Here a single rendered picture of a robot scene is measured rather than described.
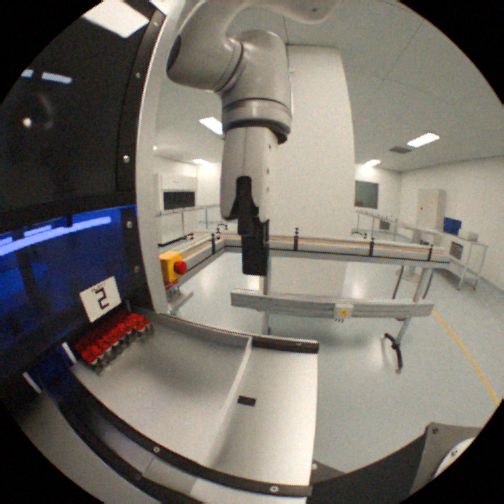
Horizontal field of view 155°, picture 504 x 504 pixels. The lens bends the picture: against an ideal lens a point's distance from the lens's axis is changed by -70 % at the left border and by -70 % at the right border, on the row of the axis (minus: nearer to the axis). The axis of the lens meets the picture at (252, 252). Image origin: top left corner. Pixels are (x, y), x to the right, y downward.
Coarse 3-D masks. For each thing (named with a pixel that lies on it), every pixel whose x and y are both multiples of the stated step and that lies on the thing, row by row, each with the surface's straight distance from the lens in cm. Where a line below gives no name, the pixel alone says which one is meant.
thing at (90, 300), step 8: (112, 280) 40; (96, 288) 38; (104, 288) 39; (112, 288) 40; (88, 296) 38; (96, 296) 39; (112, 296) 41; (88, 304) 38; (96, 304) 39; (104, 304) 40; (112, 304) 41; (88, 312) 39; (96, 312) 40; (104, 312) 40
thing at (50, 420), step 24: (24, 408) 53; (48, 408) 47; (24, 432) 50; (48, 432) 45; (72, 432) 41; (48, 456) 43; (72, 456) 40; (96, 456) 33; (72, 480) 39; (96, 480) 37; (120, 480) 34
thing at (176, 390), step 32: (160, 320) 50; (128, 352) 46; (160, 352) 43; (192, 352) 42; (224, 352) 41; (96, 384) 44; (128, 384) 40; (160, 384) 38; (192, 384) 36; (224, 384) 36; (128, 416) 37; (160, 416) 34; (192, 416) 33; (224, 416) 32; (192, 448) 31
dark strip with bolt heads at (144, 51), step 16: (160, 16) 73; (144, 48) 59; (144, 64) 56; (128, 96) 48; (128, 112) 47; (128, 128) 46; (128, 144) 45; (128, 160) 43; (128, 176) 43; (128, 224) 42
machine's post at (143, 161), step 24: (168, 24) 74; (168, 48) 67; (144, 96) 51; (144, 120) 49; (144, 144) 47; (144, 168) 46; (144, 192) 45; (144, 216) 45; (144, 240) 45; (144, 264) 46; (168, 312) 56
